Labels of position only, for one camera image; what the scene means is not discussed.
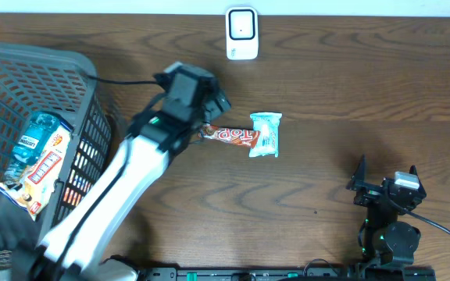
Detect grey plastic mesh basket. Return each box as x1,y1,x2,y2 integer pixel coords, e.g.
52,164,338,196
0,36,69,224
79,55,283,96
0,42,111,280

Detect white barcode scanner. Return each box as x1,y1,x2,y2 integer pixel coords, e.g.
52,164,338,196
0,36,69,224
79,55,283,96
225,6,259,60

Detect cream snack bag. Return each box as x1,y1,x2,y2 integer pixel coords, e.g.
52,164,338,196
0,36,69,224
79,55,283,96
0,124,71,220

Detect teal mouthwash bottle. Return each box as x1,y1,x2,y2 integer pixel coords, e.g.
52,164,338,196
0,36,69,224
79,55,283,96
3,112,60,189

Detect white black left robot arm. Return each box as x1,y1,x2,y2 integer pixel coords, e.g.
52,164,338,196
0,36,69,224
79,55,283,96
10,62,230,280

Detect red Top chocolate bar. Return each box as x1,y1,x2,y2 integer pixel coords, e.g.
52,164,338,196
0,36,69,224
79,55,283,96
198,124,260,148

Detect light teal snack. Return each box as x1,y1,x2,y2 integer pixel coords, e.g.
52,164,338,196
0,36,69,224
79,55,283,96
249,112,282,158

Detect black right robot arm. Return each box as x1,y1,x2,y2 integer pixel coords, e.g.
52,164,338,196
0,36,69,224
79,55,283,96
346,156,427,275

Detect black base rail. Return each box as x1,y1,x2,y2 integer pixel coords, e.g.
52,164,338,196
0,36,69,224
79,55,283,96
138,264,437,281

